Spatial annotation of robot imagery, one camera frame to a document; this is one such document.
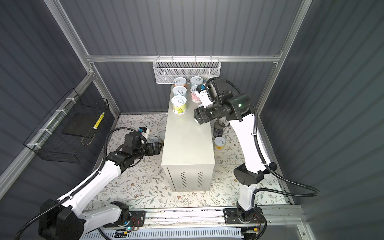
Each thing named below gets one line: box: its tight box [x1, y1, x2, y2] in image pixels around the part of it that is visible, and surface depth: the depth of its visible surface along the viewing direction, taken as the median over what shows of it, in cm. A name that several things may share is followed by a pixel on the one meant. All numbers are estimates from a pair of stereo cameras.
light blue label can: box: [172, 84, 188, 96], surface depth 77 cm
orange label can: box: [173, 77, 188, 88], surface depth 82 cm
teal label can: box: [189, 76, 204, 87], surface depth 83 cm
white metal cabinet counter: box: [161, 84, 215, 192], surface depth 68 cm
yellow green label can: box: [171, 95, 187, 115], surface depth 72 cm
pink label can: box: [190, 85, 202, 103], surface depth 78 cm
